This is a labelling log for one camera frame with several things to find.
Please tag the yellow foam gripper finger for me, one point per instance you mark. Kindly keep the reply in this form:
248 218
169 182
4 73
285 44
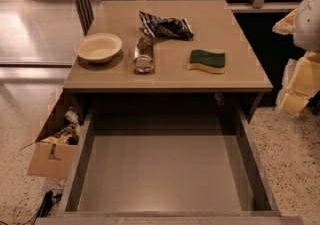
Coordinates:
300 83
286 25

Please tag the green and yellow sponge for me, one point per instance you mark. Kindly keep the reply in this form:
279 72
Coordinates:
207 61

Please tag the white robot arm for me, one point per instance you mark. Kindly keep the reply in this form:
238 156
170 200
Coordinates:
306 32

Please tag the grey cabinet with top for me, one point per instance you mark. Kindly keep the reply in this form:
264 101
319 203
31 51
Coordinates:
214 28

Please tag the open grey top drawer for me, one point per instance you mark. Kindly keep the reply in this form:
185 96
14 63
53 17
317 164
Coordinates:
187 163

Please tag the crumpled dark chip bag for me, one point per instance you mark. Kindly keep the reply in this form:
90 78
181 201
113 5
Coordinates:
174 28

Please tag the clear glass jar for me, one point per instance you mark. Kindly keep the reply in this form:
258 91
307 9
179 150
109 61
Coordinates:
143 56

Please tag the white paper bowl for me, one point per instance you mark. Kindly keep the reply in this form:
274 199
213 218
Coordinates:
99 47

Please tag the cardboard box with trash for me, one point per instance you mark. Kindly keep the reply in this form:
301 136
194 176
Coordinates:
55 136

